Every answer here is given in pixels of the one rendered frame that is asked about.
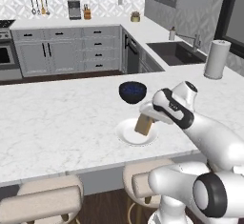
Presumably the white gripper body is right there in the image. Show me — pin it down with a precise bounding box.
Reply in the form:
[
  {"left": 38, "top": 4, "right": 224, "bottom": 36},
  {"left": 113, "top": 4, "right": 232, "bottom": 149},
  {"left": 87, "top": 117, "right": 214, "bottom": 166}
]
[{"left": 138, "top": 100, "right": 167, "bottom": 125}]

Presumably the white round plate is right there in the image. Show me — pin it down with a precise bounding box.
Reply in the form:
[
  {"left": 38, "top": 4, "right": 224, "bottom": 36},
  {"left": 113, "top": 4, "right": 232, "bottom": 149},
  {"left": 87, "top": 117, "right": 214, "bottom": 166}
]
[{"left": 115, "top": 117, "right": 159, "bottom": 147}]

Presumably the brown toast slice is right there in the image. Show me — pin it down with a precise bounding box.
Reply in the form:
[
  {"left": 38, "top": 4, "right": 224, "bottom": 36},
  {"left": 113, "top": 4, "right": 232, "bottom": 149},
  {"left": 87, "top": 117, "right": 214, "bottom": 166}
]
[{"left": 133, "top": 113, "right": 154, "bottom": 137}]

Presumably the dark blue bowl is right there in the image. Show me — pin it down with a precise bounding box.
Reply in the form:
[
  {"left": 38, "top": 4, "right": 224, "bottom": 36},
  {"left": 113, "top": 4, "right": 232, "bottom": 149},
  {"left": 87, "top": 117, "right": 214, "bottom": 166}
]
[{"left": 118, "top": 80, "right": 148, "bottom": 105}]

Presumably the grey sink cupboard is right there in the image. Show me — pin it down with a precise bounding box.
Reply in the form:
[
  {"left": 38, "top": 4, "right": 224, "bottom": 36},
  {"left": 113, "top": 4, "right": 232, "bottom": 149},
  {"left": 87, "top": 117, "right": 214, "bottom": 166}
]
[{"left": 139, "top": 48, "right": 167, "bottom": 74}]

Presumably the black dishwasher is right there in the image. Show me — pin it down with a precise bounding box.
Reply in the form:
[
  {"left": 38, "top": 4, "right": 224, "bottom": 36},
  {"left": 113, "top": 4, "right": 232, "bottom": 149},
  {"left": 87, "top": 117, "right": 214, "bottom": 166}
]
[{"left": 122, "top": 31, "right": 141, "bottom": 75}]

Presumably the dark sink basin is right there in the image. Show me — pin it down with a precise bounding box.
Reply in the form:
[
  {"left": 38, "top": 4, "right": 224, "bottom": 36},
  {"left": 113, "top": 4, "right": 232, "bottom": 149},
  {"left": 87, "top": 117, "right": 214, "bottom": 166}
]
[{"left": 146, "top": 40, "right": 208, "bottom": 67}]

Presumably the beige upholstered stool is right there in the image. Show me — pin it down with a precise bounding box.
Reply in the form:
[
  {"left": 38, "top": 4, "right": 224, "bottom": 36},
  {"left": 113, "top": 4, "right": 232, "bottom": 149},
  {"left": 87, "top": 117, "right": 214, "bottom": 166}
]
[
  {"left": 0, "top": 173, "right": 86, "bottom": 224},
  {"left": 122, "top": 158, "right": 176, "bottom": 224}
]

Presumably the white soap dispenser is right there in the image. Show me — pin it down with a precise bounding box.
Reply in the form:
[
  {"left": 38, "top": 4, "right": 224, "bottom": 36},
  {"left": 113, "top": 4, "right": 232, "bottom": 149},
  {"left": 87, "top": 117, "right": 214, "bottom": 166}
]
[{"left": 168, "top": 26, "right": 177, "bottom": 42}]

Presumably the silver tap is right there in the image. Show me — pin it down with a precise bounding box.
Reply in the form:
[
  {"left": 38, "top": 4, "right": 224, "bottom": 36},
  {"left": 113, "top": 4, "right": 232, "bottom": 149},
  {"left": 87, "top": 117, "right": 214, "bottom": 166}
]
[{"left": 175, "top": 32, "right": 202, "bottom": 53}]

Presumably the white paper towel roll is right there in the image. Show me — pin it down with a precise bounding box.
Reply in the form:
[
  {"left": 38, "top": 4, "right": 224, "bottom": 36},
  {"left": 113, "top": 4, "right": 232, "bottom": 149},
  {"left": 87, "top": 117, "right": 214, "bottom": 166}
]
[{"left": 203, "top": 39, "right": 233, "bottom": 81}]

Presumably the small potted plant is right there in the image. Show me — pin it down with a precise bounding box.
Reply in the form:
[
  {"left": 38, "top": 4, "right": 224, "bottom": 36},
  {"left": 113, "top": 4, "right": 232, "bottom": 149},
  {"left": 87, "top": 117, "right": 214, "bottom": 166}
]
[{"left": 130, "top": 10, "right": 141, "bottom": 23}]

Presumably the grey cupboard run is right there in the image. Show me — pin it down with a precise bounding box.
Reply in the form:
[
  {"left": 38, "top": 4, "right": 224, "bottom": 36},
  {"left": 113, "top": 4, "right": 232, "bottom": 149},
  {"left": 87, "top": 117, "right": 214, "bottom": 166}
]
[{"left": 10, "top": 25, "right": 124, "bottom": 78}]

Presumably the wooden knife block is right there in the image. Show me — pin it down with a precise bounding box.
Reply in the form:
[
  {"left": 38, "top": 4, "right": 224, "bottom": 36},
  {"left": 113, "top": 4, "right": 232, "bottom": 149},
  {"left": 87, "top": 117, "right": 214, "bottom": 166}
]
[{"left": 82, "top": 3, "right": 92, "bottom": 21}]

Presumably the silver coffee machine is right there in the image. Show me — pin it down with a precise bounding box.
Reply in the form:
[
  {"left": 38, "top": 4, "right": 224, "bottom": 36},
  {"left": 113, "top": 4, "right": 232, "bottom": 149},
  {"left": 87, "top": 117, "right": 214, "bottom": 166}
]
[{"left": 66, "top": 0, "right": 83, "bottom": 21}]

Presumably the black framed window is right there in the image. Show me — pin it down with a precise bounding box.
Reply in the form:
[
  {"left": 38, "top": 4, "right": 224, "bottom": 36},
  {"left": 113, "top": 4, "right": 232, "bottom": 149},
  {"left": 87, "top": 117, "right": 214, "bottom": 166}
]
[{"left": 213, "top": 0, "right": 244, "bottom": 59}]

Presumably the hanging silver spatula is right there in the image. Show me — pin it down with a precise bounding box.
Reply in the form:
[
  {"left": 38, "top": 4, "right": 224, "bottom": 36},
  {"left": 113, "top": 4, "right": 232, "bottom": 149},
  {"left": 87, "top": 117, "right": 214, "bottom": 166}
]
[{"left": 44, "top": 0, "right": 51, "bottom": 16}]

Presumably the hanging wooden spatula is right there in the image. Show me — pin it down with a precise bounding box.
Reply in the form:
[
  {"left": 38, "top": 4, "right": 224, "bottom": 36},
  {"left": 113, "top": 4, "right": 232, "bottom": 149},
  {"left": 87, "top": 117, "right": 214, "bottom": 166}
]
[{"left": 39, "top": 0, "right": 47, "bottom": 15}]

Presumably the silver oven with hob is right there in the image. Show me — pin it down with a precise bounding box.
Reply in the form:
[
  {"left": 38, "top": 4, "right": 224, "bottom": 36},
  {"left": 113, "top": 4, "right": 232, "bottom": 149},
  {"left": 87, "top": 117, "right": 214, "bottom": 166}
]
[{"left": 0, "top": 19, "right": 24, "bottom": 82}]

